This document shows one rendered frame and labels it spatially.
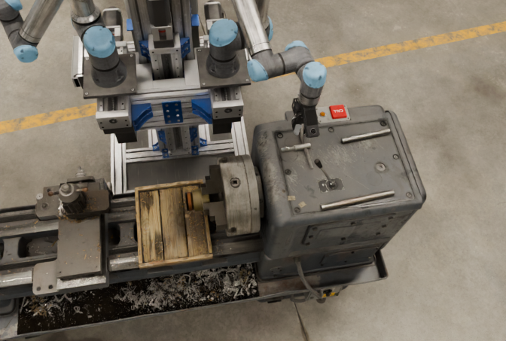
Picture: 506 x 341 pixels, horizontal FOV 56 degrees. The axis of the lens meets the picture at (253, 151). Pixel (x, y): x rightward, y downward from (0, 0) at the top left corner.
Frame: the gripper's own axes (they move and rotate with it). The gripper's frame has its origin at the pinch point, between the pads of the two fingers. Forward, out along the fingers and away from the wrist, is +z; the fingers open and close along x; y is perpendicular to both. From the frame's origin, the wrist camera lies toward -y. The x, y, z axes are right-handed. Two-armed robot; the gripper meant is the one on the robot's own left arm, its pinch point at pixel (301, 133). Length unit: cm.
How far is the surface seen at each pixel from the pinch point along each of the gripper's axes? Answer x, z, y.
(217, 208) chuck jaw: 34.5, 18.8, -18.0
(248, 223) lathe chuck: 24.2, 16.2, -26.8
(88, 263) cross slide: 86, 33, -27
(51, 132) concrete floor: 133, 130, 101
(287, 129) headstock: 3.9, 4.1, 5.4
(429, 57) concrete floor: -154, 130, 134
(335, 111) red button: -16.8, 2.9, 10.6
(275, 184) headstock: 12.9, 4.7, -17.6
